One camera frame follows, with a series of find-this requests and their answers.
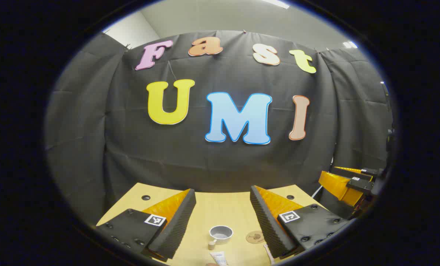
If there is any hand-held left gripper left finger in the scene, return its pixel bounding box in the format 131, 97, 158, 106
95, 188, 197, 263

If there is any round cork coaster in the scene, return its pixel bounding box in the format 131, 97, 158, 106
246, 231, 265, 244

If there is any black backdrop cloth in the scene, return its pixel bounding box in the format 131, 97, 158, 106
44, 30, 394, 226

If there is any white cup with wooden handle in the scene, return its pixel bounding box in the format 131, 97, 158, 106
207, 225, 234, 250

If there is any white toothpaste tube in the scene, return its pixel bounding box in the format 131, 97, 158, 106
206, 251, 229, 266

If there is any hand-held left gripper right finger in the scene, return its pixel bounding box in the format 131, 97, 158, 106
250, 185, 351, 260

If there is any light wooden desktop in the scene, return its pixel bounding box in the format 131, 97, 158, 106
96, 182, 329, 266

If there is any white toothbrush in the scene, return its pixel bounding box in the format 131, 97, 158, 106
263, 244, 276, 266

